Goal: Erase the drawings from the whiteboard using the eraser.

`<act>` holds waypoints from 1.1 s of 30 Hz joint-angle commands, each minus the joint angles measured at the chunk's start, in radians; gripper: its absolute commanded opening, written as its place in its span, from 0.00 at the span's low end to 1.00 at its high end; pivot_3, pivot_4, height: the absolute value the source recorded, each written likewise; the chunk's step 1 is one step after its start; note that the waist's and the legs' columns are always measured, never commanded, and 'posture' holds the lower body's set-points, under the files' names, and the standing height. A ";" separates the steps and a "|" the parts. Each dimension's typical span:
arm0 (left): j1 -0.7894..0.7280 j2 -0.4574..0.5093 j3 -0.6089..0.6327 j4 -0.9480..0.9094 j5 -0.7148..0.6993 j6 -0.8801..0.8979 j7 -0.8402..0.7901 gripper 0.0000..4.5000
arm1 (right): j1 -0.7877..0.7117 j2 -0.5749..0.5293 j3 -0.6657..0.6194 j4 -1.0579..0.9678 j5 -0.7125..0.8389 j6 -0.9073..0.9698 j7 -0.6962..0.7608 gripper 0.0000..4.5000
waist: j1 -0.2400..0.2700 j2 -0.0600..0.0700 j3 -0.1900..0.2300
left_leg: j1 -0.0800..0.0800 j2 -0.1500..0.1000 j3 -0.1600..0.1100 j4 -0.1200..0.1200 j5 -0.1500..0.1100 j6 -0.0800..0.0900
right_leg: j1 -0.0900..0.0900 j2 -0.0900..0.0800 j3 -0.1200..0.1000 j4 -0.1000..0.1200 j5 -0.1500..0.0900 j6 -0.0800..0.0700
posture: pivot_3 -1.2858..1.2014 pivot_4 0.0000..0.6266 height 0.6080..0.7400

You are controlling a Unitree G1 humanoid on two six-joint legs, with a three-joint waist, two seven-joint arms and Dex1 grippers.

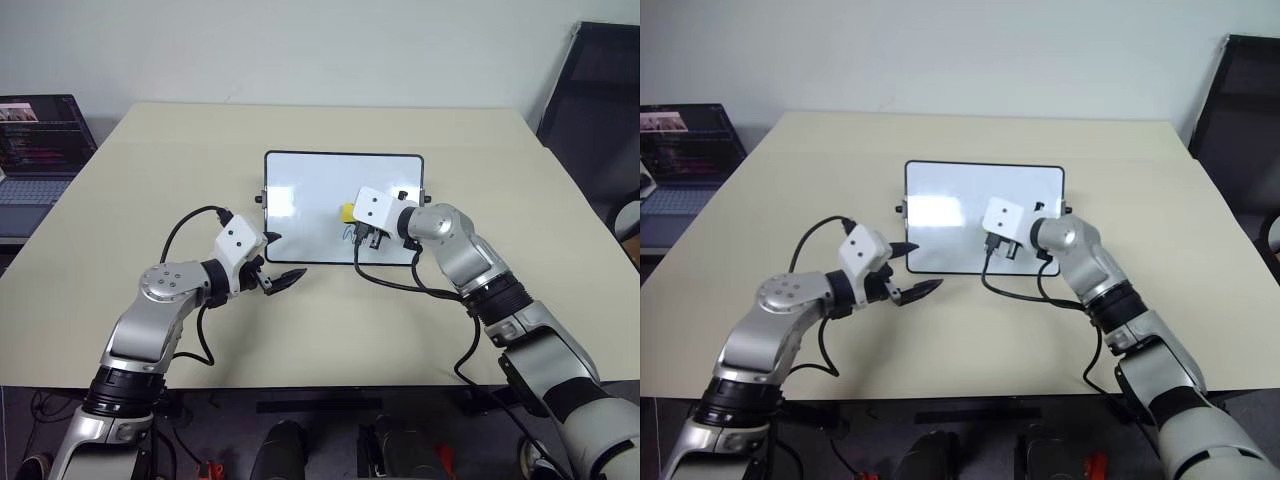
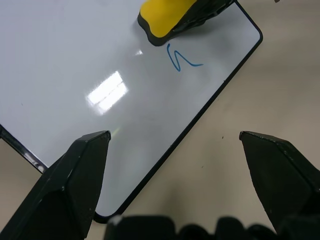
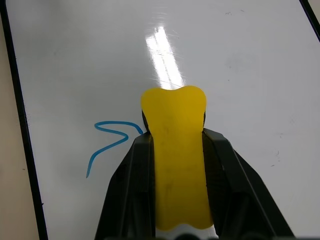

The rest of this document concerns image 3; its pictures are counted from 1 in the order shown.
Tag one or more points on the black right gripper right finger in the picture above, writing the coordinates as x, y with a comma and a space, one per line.
240, 190

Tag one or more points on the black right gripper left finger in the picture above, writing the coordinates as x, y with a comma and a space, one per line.
130, 185

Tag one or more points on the yellow whiteboard eraser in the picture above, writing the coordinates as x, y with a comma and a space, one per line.
178, 160

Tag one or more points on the black-framed whiteboard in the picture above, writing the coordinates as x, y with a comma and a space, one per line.
100, 62

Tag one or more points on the blue marker drawing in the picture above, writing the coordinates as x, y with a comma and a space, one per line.
110, 140

